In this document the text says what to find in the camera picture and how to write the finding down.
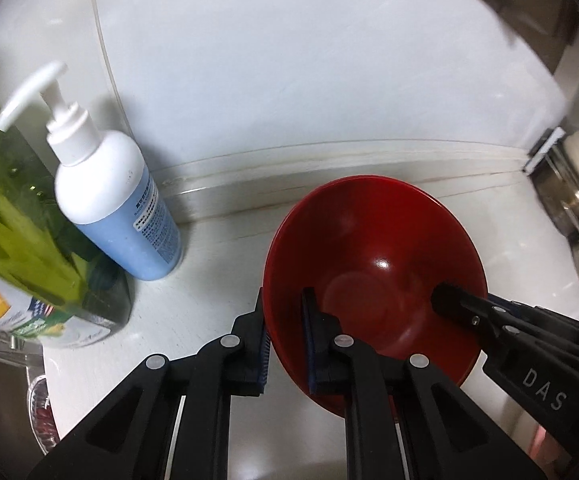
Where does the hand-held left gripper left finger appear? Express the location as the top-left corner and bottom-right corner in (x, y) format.
(26, 287), (270, 480)

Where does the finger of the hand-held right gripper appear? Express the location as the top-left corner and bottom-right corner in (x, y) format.
(487, 294), (579, 344)
(430, 283), (579, 357)

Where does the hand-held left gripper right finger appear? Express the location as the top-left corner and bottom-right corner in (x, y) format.
(301, 287), (545, 480)

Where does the red and black bowl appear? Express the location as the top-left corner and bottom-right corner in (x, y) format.
(263, 175), (489, 418)

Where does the wide steel pot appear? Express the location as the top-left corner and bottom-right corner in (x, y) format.
(534, 165), (579, 238)

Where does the white and steel pot rack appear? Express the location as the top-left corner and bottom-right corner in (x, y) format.
(525, 115), (579, 196)

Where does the white and blue pump bottle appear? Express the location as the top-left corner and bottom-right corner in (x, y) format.
(0, 61), (184, 281)

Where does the metal bowl with red food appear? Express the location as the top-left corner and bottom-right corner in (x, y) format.
(26, 377), (60, 453)

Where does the green dish soap bottle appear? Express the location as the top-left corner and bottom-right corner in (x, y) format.
(0, 85), (131, 350)

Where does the dark wooden window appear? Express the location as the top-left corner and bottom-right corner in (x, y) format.
(429, 0), (579, 126)

